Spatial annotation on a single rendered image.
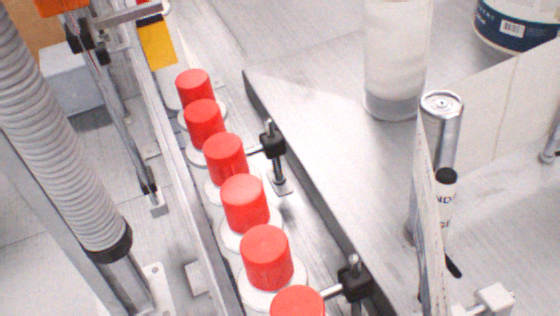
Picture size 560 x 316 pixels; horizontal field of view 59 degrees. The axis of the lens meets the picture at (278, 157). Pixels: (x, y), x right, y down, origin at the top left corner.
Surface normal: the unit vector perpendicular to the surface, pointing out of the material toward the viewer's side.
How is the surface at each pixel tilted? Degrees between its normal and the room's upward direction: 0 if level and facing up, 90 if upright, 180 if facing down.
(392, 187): 0
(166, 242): 0
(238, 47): 0
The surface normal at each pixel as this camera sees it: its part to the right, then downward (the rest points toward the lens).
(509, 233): -0.12, -0.70
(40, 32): 0.48, 0.58
